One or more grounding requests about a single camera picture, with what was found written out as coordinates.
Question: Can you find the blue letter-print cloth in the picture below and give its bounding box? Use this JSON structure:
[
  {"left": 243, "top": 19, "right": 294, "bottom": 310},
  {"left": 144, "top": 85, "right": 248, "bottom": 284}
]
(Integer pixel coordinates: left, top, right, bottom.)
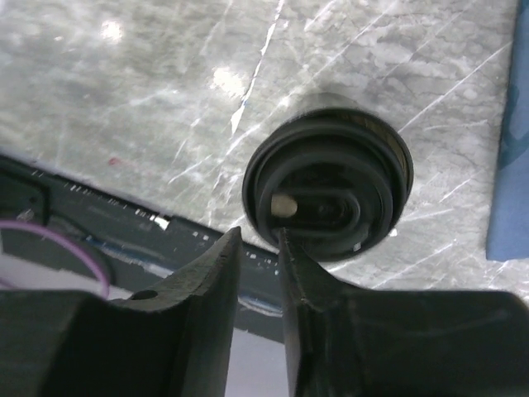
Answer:
[{"left": 486, "top": 1, "right": 528, "bottom": 261}]

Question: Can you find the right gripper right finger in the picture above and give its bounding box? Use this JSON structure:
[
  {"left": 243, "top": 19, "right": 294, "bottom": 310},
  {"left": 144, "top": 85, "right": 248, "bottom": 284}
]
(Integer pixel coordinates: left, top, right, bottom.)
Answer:
[{"left": 279, "top": 231, "right": 528, "bottom": 396}]

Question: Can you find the black coffee cup lid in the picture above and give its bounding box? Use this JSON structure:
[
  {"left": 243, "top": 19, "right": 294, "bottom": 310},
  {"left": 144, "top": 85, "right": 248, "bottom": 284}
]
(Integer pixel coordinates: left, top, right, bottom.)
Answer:
[{"left": 241, "top": 108, "right": 414, "bottom": 261}]

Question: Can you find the black mounting base rail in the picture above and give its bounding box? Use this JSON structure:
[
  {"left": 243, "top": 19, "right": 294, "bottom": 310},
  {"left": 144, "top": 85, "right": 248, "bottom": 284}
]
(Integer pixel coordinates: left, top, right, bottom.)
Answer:
[{"left": 1, "top": 155, "right": 283, "bottom": 342}]

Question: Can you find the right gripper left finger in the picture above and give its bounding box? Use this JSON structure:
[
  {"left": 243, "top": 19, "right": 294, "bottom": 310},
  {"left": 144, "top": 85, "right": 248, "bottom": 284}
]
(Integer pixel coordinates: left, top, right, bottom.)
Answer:
[{"left": 1, "top": 228, "right": 242, "bottom": 396}]

